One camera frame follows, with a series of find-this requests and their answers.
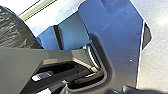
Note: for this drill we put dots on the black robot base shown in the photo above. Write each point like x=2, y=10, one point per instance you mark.
x=113, y=36

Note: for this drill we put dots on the grey robot torso link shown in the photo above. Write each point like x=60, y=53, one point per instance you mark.
x=20, y=63

